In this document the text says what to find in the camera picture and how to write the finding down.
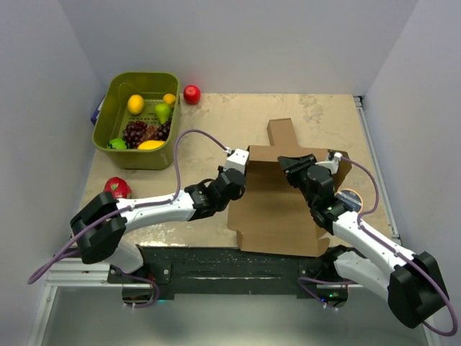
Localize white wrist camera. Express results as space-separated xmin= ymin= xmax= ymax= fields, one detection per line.
xmin=316 ymin=151 xmax=343 ymax=174
xmin=223 ymin=148 xmax=249 ymax=174

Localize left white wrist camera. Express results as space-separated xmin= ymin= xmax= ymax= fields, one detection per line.
xmin=223 ymin=148 xmax=249 ymax=174

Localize brown cardboard box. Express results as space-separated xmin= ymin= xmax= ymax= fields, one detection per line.
xmin=227 ymin=118 xmax=330 ymax=257

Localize dark purple grapes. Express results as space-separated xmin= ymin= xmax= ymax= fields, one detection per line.
xmin=122 ymin=120 xmax=171 ymax=148

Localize aluminium frame rail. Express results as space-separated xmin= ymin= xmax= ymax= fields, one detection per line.
xmin=27 ymin=94 xmax=444 ymax=346

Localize yellow mango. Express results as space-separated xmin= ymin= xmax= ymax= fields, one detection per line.
xmin=138 ymin=140 xmax=165 ymax=151

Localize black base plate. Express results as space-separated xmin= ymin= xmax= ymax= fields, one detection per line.
xmin=107 ymin=245 xmax=349 ymax=302

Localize small orange fruit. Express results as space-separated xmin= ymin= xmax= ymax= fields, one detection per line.
xmin=163 ymin=93 xmax=176 ymax=109

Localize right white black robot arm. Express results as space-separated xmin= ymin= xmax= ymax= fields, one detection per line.
xmin=278 ymin=151 xmax=457 ymax=336

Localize green pear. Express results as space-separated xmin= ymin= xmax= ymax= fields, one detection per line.
xmin=154 ymin=103 xmax=172 ymax=125

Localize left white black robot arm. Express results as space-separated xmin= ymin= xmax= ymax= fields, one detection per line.
xmin=71 ymin=168 xmax=246 ymax=283

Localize masking tape roll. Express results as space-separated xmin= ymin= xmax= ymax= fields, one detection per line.
xmin=336 ymin=188 xmax=363 ymax=213

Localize green plastic basket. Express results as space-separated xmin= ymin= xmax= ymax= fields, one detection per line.
xmin=92 ymin=71 xmax=181 ymax=170

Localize blue white booklet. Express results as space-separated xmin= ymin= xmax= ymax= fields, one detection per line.
xmin=90 ymin=95 xmax=106 ymax=125

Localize yellow lemon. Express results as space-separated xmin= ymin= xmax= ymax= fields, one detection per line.
xmin=127 ymin=94 xmax=145 ymax=115

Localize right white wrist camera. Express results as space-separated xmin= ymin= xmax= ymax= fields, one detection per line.
xmin=316 ymin=151 xmax=343 ymax=174

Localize pink dragon fruit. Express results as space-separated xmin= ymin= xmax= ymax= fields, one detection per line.
xmin=103 ymin=177 xmax=132 ymax=199

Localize red apple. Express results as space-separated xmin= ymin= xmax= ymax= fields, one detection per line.
xmin=183 ymin=84 xmax=201 ymax=105

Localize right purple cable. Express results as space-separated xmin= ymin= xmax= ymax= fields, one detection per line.
xmin=338 ymin=155 xmax=458 ymax=337

